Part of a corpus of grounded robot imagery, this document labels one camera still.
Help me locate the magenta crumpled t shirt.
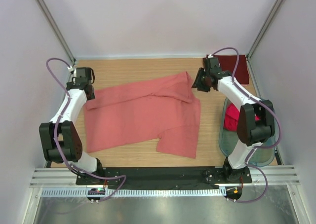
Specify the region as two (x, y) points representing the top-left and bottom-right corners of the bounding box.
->
(223, 103), (262, 131)

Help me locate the white slotted cable duct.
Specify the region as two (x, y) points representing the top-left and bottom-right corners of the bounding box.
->
(41, 187), (226, 198)

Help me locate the teal transparent plastic basket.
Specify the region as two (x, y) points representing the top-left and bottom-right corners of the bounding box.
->
(219, 97), (275, 169)

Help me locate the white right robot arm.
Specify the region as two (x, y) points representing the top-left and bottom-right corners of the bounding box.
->
(192, 57), (275, 183)

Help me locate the folded dark red t shirt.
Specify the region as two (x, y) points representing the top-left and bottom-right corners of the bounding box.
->
(214, 55), (250, 85)

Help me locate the aluminium corner post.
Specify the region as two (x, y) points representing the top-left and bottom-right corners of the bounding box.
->
(246, 0), (286, 60)
(35, 0), (76, 63)

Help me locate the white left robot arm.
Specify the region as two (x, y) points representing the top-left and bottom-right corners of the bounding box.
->
(39, 67), (105, 185)

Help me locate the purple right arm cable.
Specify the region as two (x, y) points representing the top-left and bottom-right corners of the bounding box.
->
(207, 46), (281, 204)

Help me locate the right aluminium corner post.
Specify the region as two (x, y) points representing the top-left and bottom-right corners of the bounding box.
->
(246, 0), (286, 60)

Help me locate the aluminium front frame rail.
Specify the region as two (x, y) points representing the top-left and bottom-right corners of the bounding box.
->
(31, 165), (299, 190)

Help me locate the salmon pink t shirt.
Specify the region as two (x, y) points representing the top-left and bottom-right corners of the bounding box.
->
(83, 72), (201, 158)

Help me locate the left aluminium corner post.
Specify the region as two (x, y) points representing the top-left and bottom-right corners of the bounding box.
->
(35, 0), (76, 63)

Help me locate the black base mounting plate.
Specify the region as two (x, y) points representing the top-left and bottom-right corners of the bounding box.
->
(75, 166), (253, 190)

